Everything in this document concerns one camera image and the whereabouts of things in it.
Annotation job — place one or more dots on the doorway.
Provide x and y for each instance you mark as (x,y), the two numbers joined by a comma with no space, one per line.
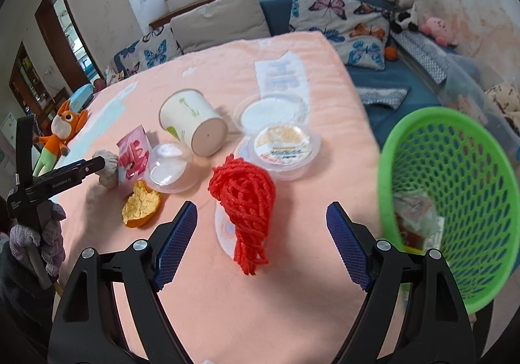
(69,31)

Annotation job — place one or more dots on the blue sofa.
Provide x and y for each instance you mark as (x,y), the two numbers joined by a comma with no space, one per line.
(386,83)

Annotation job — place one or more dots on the green plastic basket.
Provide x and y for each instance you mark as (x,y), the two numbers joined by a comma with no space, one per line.
(479,169)

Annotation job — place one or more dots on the purple butterfly pillow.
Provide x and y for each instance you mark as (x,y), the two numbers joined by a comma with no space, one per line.
(329,6)

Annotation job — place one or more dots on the grey pillow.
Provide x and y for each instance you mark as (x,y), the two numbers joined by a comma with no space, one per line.
(219,20)

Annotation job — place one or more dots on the pink plush toy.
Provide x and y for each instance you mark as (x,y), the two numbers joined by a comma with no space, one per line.
(438,29)

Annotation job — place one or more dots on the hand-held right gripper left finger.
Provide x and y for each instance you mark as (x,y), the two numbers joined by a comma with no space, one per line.
(176,244)

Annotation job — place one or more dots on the small orange ball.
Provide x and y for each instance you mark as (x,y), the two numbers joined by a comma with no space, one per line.
(391,53)

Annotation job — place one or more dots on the white plastic bag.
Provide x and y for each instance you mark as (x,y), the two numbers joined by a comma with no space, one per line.
(414,205)

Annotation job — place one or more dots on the orange fox plush toy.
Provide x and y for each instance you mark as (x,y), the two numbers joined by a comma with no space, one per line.
(61,128)

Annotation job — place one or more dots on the person's left hand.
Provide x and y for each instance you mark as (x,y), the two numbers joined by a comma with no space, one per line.
(48,234)

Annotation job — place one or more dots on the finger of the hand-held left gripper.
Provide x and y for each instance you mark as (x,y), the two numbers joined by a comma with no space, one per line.
(77,171)
(24,152)

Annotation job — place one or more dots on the blue butterfly pillow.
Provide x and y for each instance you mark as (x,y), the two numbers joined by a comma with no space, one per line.
(154,51)

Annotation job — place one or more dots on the person's left forearm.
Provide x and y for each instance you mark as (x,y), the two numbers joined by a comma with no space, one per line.
(20,299)

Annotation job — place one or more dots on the white tissue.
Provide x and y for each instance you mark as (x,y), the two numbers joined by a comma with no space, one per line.
(109,175)

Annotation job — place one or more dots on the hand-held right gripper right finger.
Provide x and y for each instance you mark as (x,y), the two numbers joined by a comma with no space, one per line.
(349,246)

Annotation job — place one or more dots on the blue tissue pack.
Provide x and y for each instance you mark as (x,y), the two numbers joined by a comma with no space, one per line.
(83,96)

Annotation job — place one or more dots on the orange peel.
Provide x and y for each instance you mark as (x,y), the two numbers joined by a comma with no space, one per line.
(140,205)

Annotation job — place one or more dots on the clear domed plastic lid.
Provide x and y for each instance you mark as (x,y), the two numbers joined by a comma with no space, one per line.
(168,169)

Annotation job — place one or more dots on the red foam fruit net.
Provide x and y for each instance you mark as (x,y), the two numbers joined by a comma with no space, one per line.
(243,201)

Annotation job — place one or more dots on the white paper cup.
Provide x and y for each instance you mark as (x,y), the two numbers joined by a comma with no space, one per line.
(187,112)

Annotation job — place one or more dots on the orange butterfly pillow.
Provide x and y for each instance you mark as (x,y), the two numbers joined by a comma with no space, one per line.
(365,51)

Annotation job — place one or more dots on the white milk carton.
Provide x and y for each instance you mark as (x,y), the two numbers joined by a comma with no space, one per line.
(434,236)

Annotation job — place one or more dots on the dark wooden cabinet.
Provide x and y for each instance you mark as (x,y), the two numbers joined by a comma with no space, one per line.
(24,79)

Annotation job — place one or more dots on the labelled clear plastic container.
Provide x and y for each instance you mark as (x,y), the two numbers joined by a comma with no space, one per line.
(284,144)

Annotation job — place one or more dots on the cream patterned cloth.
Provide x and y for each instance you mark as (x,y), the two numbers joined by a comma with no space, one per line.
(503,98)

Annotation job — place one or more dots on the folded patterned blanket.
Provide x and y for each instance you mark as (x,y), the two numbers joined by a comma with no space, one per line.
(422,55)

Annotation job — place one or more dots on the clear storage bin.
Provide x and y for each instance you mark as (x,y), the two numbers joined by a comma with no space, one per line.
(463,83)

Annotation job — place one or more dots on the small grey patterned cloth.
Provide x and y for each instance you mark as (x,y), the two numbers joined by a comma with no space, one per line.
(382,98)

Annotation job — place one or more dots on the pink snack wrapper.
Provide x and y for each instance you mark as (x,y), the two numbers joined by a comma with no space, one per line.
(132,157)

